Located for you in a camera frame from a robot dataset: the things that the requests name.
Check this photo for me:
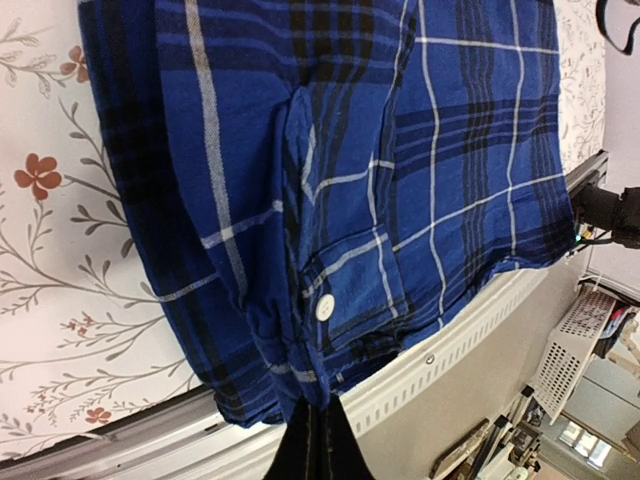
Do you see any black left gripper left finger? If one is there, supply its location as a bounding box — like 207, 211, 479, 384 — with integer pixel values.
263, 399, 320, 480

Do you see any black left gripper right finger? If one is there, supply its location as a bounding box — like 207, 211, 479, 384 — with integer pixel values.
319, 397, 375, 480

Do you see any dark blue plaid shirt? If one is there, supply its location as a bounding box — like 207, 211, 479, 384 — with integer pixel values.
78, 1, 575, 427

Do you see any floral patterned table mat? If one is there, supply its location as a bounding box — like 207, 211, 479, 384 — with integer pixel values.
1, 0, 199, 460

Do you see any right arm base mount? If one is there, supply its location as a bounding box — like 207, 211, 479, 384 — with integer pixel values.
570, 183, 639, 250

